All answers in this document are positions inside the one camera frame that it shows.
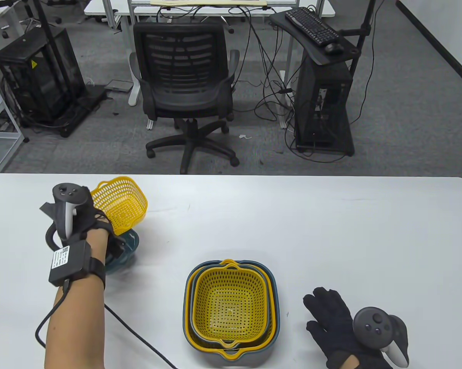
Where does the medium blue basin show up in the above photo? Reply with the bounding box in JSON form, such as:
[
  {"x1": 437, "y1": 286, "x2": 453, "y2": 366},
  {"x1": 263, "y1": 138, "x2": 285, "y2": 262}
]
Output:
[{"x1": 190, "y1": 263, "x2": 273, "y2": 345}]

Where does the black computer tower cart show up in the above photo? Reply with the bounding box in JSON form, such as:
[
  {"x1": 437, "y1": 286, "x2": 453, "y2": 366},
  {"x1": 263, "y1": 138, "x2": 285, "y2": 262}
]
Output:
[{"x1": 294, "y1": 58, "x2": 355, "y2": 157}]

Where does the small blue basin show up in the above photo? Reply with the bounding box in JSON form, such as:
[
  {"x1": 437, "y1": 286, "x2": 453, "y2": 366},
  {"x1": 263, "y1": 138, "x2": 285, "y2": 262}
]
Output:
[{"x1": 104, "y1": 229, "x2": 140, "y2": 274}]

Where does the black keyboard tray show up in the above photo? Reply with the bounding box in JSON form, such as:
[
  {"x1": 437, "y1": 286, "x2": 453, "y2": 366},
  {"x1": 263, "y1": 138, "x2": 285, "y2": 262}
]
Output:
[{"x1": 269, "y1": 10, "x2": 363, "y2": 66}]

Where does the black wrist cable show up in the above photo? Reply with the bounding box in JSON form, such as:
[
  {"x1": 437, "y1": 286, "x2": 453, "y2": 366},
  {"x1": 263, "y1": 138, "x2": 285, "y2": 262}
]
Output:
[{"x1": 35, "y1": 279, "x2": 177, "y2": 369}]

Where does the white office desk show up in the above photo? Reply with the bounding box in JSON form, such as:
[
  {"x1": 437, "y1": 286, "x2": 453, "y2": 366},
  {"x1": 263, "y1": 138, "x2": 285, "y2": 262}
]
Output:
[{"x1": 84, "y1": 0, "x2": 336, "y2": 129}]

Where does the white metal rack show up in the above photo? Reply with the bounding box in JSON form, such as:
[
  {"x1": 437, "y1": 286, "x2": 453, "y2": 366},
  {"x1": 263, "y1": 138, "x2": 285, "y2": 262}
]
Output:
[{"x1": 0, "y1": 58, "x2": 25, "y2": 173}]

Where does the black stand pole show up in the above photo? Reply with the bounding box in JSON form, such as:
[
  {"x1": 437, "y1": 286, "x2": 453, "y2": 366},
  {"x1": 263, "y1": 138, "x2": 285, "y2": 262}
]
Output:
[
  {"x1": 35, "y1": 0, "x2": 79, "y2": 104},
  {"x1": 340, "y1": 0, "x2": 377, "y2": 75}
]

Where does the person's right hand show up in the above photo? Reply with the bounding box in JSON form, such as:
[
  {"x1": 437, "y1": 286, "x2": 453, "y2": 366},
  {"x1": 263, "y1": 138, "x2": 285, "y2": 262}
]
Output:
[{"x1": 303, "y1": 286, "x2": 410, "y2": 369}]

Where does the bundle of black floor cables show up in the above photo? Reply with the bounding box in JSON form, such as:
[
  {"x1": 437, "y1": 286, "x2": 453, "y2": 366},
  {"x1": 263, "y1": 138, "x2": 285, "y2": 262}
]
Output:
[{"x1": 231, "y1": 6, "x2": 304, "y2": 123}]

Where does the medium yellow drain basket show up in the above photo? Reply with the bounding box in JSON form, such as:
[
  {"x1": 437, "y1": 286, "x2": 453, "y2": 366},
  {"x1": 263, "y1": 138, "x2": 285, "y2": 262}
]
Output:
[{"x1": 192, "y1": 268, "x2": 269, "y2": 339}]

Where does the black equipment cabinet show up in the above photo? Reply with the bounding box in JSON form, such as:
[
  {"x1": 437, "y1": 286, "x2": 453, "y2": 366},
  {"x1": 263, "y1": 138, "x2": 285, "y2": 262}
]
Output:
[{"x1": 0, "y1": 26, "x2": 108, "y2": 138}]

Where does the person's left hand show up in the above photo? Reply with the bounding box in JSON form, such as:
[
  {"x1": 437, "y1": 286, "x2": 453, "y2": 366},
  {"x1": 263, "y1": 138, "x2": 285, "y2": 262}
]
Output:
[{"x1": 40, "y1": 186, "x2": 117, "y2": 246}]

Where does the black keyboard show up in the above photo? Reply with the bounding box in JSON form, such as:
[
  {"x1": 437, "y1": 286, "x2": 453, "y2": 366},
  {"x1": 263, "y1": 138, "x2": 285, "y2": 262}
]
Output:
[{"x1": 285, "y1": 7, "x2": 340, "y2": 47}]

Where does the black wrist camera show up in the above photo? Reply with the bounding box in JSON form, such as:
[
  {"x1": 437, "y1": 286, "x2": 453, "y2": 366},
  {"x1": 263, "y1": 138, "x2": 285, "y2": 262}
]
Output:
[{"x1": 107, "y1": 238, "x2": 127, "y2": 264}]

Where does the large blue basin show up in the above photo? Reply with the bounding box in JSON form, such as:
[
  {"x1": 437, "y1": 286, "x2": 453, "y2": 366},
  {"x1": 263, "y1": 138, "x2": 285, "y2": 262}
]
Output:
[{"x1": 183, "y1": 260, "x2": 280, "y2": 361}]

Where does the small yellow drain basket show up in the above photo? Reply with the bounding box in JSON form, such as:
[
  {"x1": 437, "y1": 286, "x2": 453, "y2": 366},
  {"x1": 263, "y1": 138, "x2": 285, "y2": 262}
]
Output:
[{"x1": 90, "y1": 176, "x2": 148, "y2": 236}]

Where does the black mesh office chair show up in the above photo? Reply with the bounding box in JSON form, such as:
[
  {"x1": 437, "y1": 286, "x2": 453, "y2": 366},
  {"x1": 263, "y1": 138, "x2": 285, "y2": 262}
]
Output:
[{"x1": 129, "y1": 21, "x2": 240, "y2": 175}]

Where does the black labelled sensor box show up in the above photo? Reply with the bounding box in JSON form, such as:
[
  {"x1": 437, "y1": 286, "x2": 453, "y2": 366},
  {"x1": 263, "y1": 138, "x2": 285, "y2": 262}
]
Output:
[{"x1": 48, "y1": 240, "x2": 92, "y2": 287}]

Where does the grey white left hand controller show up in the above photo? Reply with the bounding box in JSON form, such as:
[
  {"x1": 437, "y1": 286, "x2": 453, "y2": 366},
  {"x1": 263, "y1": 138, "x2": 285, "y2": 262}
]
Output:
[{"x1": 45, "y1": 183, "x2": 89, "y2": 250}]

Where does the person's left forearm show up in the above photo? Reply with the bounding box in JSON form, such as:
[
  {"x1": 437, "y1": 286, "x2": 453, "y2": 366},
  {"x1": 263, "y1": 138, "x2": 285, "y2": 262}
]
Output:
[{"x1": 44, "y1": 230, "x2": 110, "y2": 369}]

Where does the grey white right hand controller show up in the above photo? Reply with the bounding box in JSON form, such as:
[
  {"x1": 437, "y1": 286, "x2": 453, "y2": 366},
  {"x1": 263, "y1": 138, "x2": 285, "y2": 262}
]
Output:
[{"x1": 353, "y1": 306, "x2": 408, "y2": 366}]

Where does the large yellow drain basket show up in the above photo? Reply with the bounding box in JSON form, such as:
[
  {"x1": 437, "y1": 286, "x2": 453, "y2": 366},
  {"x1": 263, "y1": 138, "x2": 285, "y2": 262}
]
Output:
[{"x1": 185, "y1": 259, "x2": 275, "y2": 356}]

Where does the grey flat floor device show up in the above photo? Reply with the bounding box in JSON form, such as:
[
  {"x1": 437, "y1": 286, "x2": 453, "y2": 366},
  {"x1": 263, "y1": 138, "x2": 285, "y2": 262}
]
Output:
[{"x1": 104, "y1": 80, "x2": 133, "y2": 93}]

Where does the grey white hand controller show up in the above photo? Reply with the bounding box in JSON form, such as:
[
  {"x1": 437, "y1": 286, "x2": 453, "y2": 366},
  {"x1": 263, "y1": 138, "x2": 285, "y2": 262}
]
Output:
[
  {"x1": 353, "y1": 306, "x2": 408, "y2": 366},
  {"x1": 45, "y1": 183, "x2": 89, "y2": 250}
]

